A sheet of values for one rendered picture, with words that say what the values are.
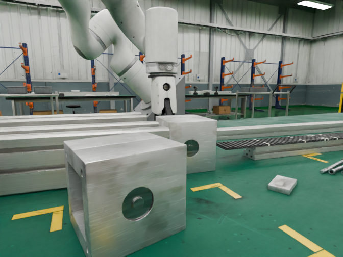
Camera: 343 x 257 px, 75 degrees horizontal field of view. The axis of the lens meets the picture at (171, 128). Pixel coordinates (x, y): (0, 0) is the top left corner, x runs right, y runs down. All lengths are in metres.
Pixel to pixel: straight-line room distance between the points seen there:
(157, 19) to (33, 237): 0.49
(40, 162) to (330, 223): 0.38
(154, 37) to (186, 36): 8.71
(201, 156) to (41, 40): 8.00
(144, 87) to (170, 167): 0.83
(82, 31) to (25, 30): 7.39
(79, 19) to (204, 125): 0.67
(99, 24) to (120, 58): 0.15
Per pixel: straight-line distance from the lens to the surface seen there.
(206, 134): 0.40
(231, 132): 0.69
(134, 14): 0.68
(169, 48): 0.58
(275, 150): 0.55
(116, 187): 0.20
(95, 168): 0.19
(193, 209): 0.30
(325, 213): 0.35
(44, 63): 8.19
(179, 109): 1.02
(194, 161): 0.41
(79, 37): 0.98
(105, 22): 1.03
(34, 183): 0.39
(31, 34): 8.34
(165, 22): 0.59
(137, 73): 1.02
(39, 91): 3.44
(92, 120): 0.55
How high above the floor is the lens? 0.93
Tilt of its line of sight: 10 degrees down
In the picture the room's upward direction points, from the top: straight up
